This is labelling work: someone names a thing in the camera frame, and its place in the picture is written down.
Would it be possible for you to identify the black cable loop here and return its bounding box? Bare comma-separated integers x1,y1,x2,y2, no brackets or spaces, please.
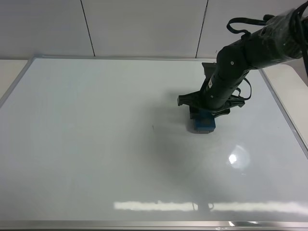
226,14,275,101

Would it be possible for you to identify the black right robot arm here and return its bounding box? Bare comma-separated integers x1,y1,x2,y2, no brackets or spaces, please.
178,2,308,118

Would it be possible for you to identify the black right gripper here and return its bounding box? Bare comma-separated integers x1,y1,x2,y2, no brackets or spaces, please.
178,91,245,120

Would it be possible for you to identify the white whiteboard with aluminium frame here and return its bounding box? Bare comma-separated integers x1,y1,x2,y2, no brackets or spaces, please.
0,56,308,231

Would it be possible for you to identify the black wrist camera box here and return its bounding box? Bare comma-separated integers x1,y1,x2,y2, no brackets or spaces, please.
202,63,217,80

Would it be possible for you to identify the blue board eraser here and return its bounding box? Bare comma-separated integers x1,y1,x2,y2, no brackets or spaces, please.
188,110,216,134

